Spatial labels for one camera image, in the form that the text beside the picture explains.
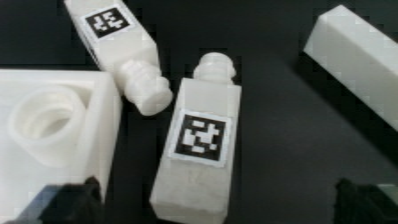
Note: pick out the white square tabletop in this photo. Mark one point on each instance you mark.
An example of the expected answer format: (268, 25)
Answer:
(58, 123)

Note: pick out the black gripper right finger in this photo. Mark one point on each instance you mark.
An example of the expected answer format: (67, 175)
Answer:
(366, 203)

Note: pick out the white U-shaped obstacle fence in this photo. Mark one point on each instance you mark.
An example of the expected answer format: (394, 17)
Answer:
(355, 53)

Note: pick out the white table leg on tabletop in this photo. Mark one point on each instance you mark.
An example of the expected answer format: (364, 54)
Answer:
(122, 50)

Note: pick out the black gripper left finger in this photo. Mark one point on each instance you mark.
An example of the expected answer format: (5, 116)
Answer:
(74, 207)

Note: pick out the white table leg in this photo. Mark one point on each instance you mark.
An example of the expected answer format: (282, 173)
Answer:
(192, 183)
(122, 50)

